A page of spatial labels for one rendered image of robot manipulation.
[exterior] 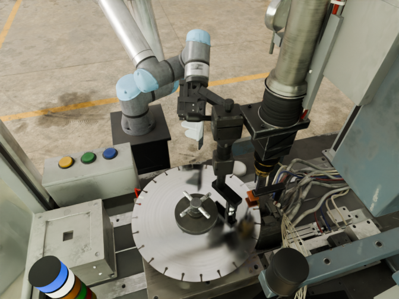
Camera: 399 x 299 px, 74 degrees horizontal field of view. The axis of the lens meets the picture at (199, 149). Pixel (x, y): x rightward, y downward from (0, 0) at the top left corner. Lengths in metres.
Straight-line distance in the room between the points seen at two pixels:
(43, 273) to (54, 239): 0.34
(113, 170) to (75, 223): 0.20
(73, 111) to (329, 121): 2.31
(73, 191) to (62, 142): 1.51
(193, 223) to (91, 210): 0.30
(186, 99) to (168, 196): 0.28
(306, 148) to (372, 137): 0.79
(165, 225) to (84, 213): 0.25
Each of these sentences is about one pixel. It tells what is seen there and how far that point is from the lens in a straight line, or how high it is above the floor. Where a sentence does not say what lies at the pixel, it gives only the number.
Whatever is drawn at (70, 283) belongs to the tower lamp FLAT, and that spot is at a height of 1.11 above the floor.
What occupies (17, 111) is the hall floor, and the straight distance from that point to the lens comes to 2.99.
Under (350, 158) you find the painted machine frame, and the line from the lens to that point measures 0.47.
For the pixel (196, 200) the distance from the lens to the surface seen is 0.66.
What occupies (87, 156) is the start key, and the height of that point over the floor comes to 0.91.
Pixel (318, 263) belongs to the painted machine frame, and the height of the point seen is 1.05.
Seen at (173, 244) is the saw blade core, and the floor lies 0.95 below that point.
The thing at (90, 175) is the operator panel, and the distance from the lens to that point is 0.92.
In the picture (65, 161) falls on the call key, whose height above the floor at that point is 0.91.
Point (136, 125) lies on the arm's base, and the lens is 1.18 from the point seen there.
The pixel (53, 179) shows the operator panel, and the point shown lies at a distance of 0.95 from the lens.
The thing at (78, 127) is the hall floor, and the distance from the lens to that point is 2.54.
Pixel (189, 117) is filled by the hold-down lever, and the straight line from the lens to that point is 0.54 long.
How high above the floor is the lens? 1.57
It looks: 47 degrees down
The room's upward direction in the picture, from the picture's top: straight up
